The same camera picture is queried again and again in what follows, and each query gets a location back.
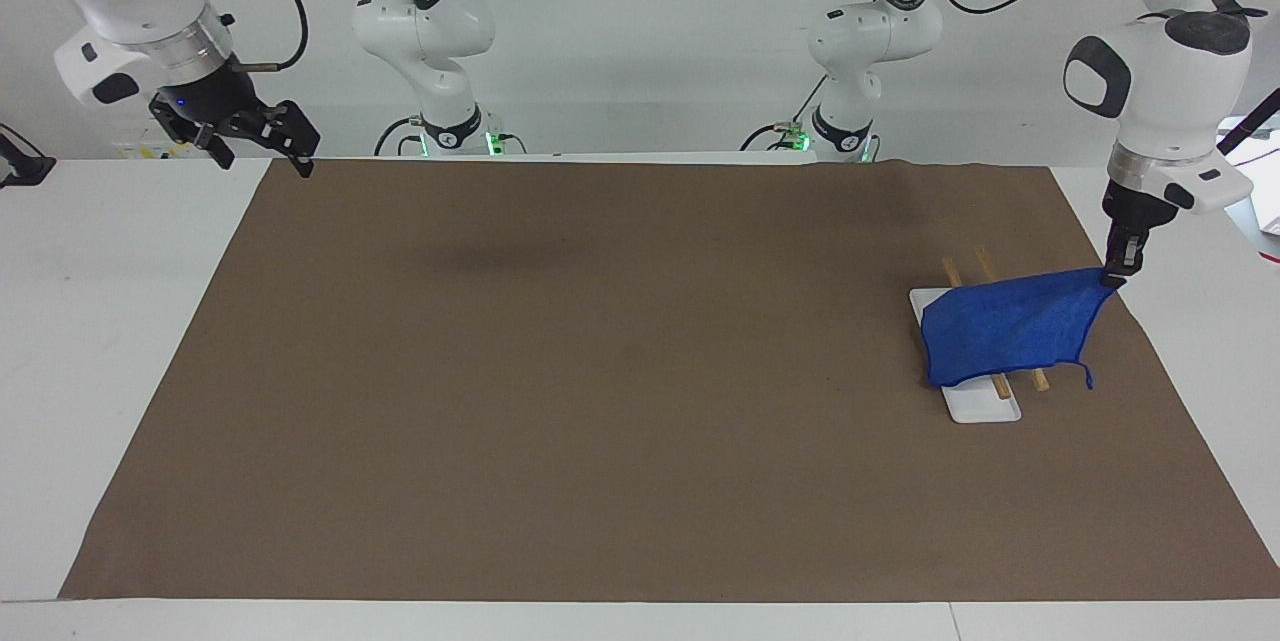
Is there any blue towel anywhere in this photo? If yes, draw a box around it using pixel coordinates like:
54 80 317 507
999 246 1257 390
919 267 1119 391

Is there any white rack base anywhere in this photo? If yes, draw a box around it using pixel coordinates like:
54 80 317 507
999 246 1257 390
908 287 1023 424

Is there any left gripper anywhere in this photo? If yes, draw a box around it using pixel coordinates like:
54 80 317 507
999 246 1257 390
1104 181 1180 236

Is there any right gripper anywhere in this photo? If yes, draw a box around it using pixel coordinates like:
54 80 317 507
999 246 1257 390
148 69 322 179

